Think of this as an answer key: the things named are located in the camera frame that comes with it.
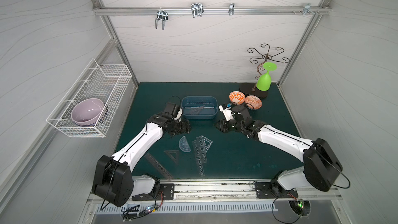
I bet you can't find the black metal cup stand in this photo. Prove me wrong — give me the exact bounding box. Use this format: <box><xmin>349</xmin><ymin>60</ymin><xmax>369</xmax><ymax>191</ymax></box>
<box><xmin>239</xmin><ymin>43</ymin><xmax>290</xmax><ymax>99</ymax></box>

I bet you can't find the orange patterned bowl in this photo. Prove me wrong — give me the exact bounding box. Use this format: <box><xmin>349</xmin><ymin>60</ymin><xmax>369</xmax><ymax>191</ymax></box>
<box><xmin>229</xmin><ymin>91</ymin><xmax>246</xmax><ymax>105</ymax></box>
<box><xmin>245</xmin><ymin>95</ymin><xmax>262</xmax><ymax>110</ymax></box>

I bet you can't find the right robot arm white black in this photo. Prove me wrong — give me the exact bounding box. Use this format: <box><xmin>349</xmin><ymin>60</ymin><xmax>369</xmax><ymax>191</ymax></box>
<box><xmin>215</xmin><ymin>120</ymin><xmax>343</xmax><ymax>198</ymax></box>

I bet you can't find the orange patterned bowl left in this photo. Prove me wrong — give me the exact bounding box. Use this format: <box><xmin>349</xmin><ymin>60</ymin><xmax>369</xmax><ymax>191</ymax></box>
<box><xmin>229</xmin><ymin>91</ymin><xmax>246</xmax><ymax>105</ymax></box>

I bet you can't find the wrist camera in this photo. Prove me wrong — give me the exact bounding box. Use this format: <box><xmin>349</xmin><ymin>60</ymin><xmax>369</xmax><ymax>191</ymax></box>
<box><xmin>218</xmin><ymin>103</ymin><xmax>251</xmax><ymax>122</ymax></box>
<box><xmin>164</xmin><ymin>95</ymin><xmax>183</xmax><ymax>121</ymax></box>

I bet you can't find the white wire basket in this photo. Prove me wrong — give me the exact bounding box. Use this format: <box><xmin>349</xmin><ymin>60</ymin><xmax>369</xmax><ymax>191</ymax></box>
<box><xmin>46</xmin><ymin>59</ymin><xmax>132</xmax><ymax>138</ymax></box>

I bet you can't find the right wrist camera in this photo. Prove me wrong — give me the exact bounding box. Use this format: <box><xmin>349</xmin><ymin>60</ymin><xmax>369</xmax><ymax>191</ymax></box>
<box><xmin>218</xmin><ymin>103</ymin><xmax>251</xmax><ymax>122</ymax></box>

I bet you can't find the small clear triangle ruler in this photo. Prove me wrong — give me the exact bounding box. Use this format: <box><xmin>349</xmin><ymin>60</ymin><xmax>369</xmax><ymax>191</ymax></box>
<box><xmin>164</xmin><ymin>150</ymin><xmax>179</xmax><ymax>165</ymax></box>

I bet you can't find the orange patterned bowl right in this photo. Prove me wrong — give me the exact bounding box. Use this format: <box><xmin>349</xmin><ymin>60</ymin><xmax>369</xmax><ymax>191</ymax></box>
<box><xmin>245</xmin><ymin>95</ymin><xmax>262</xmax><ymax>110</ymax></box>

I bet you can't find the metal double hook centre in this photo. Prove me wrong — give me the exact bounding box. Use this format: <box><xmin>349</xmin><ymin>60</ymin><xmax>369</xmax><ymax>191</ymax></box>
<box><xmin>191</xmin><ymin>3</ymin><xmax>204</xmax><ymax>19</ymax></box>

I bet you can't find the aluminium top rail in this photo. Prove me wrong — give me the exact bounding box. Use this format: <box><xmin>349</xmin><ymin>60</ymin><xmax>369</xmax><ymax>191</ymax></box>
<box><xmin>93</xmin><ymin>5</ymin><xmax>332</xmax><ymax>17</ymax></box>

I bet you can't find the blue semicircle protractor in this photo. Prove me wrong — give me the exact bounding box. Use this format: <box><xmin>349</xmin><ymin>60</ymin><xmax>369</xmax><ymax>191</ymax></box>
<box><xmin>178</xmin><ymin>136</ymin><xmax>191</xmax><ymax>153</ymax></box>

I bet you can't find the metal double hook left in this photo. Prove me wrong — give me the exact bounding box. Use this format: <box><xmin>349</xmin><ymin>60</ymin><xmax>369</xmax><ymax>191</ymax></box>
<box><xmin>155</xmin><ymin>10</ymin><xmax>169</xmax><ymax>30</ymax></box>

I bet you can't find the metal hook right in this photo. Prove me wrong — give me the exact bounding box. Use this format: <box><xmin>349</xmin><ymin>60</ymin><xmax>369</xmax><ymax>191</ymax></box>
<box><xmin>292</xmin><ymin>3</ymin><xmax>320</xmax><ymax>16</ymax></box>

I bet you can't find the blue plastic storage box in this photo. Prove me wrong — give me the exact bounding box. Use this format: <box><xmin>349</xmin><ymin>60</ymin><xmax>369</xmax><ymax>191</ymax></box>
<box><xmin>181</xmin><ymin>96</ymin><xmax>218</xmax><ymax>120</ymax></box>

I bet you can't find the long thin clear ruler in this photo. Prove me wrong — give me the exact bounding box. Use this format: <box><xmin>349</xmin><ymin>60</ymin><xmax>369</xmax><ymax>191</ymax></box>
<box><xmin>184</xmin><ymin>105</ymin><xmax>215</xmax><ymax>110</ymax></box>

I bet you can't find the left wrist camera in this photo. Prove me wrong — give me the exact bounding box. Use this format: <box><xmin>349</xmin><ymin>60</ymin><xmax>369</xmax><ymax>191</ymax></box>
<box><xmin>164</xmin><ymin>95</ymin><xmax>183</xmax><ymax>121</ymax></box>

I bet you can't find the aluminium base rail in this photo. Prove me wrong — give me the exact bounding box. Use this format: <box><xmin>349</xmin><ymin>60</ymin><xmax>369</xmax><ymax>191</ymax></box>
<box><xmin>86</xmin><ymin>178</ymin><xmax>343</xmax><ymax>205</ymax></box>

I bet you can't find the purple bowl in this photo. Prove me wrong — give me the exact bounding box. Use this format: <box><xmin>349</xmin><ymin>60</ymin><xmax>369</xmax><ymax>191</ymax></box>
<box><xmin>70</xmin><ymin>98</ymin><xmax>104</xmax><ymax>127</ymax></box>

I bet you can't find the metal single hook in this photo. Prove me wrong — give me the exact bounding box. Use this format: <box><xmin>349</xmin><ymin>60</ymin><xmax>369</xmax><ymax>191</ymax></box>
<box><xmin>229</xmin><ymin>3</ymin><xmax>235</xmax><ymax>16</ymax></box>

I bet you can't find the green table mat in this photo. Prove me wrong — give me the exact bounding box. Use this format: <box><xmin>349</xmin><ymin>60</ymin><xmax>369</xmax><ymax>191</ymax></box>
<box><xmin>116</xmin><ymin>82</ymin><xmax>301</xmax><ymax>179</ymax></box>

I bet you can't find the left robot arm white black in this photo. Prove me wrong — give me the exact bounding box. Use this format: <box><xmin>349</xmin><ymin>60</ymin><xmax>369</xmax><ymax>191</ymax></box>
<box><xmin>91</xmin><ymin>115</ymin><xmax>191</xmax><ymax>207</ymax></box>

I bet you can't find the white slotted cable duct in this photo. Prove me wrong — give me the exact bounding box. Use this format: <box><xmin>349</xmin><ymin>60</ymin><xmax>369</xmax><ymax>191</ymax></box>
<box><xmin>96</xmin><ymin>201</ymin><xmax>278</xmax><ymax>215</ymax></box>

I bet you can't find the green plastic goblet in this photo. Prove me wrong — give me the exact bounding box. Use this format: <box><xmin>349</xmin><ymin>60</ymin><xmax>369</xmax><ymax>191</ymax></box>
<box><xmin>256</xmin><ymin>62</ymin><xmax>277</xmax><ymax>91</ymax></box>

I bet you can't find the clear stencil template ruler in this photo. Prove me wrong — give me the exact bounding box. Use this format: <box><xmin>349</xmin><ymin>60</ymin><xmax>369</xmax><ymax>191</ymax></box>
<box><xmin>192</xmin><ymin>140</ymin><xmax>207</xmax><ymax>177</ymax></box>

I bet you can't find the metal double hook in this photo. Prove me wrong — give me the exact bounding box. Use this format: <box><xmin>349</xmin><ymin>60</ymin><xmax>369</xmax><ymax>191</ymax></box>
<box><xmin>191</xmin><ymin>3</ymin><xmax>204</xmax><ymax>19</ymax></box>
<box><xmin>155</xmin><ymin>10</ymin><xmax>169</xmax><ymax>30</ymax></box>

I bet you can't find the dark straight stencil ruler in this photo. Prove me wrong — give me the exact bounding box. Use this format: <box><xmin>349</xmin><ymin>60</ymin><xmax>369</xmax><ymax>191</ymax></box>
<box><xmin>144</xmin><ymin>153</ymin><xmax>173</xmax><ymax>179</ymax></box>

